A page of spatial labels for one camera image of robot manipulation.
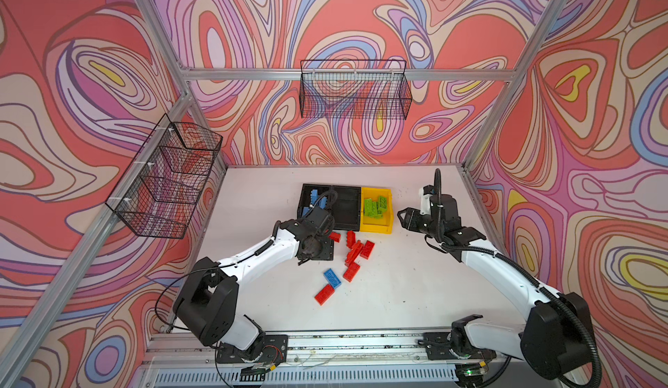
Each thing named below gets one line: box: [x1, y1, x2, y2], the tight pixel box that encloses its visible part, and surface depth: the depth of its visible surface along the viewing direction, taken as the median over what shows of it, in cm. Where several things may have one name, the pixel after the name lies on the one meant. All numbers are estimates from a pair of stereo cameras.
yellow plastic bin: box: [360, 186, 394, 235], surface depth 99 cm
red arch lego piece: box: [344, 240, 364, 267], surface depth 90 cm
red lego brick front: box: [313, 283, 335, 307], surface depth 84 cm
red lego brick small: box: [346, 230, 356, 250], surface depth 97 cm
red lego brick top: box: [360, 240, 375, 260], surface depth 94 cm
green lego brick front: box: [376, 195, 388, 217], surface depth 101 cm
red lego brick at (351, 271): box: [342, 260, 361, 283], surface depth 89 cm
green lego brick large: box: [363, 198, 378, 218], surface depth 102 cm
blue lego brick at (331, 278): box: [323, 267, 342, 289], surface depth 88 cm
